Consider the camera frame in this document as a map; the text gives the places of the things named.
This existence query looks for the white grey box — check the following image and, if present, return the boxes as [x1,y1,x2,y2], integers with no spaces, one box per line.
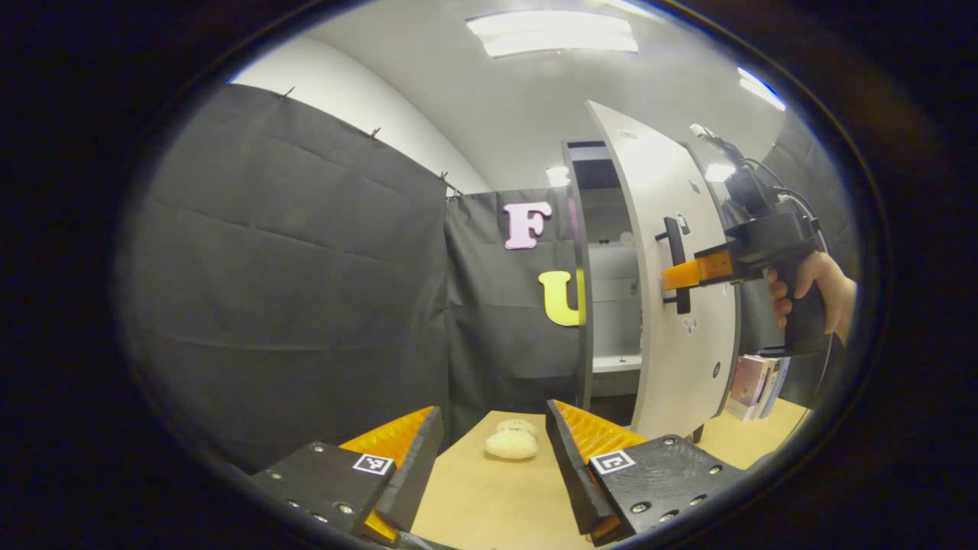
[768,357,792,417]

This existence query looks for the grey cabinet door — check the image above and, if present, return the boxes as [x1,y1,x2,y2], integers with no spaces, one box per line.
[585,99,743,443]

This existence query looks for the pink white box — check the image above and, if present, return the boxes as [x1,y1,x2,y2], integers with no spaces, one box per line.
[726,354,769,419]

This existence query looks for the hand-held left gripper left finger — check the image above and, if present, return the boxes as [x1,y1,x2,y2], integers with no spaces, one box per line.
[248,405,445,545]

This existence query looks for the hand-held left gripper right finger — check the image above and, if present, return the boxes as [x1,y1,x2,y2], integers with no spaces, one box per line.
[545,398,746,548]

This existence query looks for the large ceiling light panel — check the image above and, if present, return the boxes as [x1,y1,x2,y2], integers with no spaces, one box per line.
[466,9,640,59]

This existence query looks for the dark grey cabinet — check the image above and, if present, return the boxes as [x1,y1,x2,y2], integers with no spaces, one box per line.
[562,140,708,445]

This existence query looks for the black backdrop cloth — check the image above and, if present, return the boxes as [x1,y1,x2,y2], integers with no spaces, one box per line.
[115,82,860,474]

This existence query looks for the yellow plush toy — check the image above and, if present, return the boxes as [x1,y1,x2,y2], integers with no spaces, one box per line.
[484,418,540,461]

